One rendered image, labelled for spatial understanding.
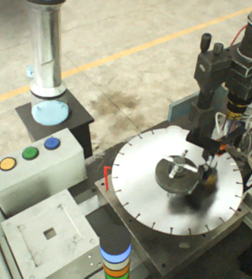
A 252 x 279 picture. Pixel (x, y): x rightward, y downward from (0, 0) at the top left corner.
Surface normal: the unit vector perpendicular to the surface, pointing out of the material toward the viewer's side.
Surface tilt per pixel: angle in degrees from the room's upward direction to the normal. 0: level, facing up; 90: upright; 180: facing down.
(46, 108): 97
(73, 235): 0
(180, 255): 0
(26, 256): 0
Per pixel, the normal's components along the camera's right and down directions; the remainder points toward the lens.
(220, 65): 0.42, 0.67
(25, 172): 0.00, -0.67
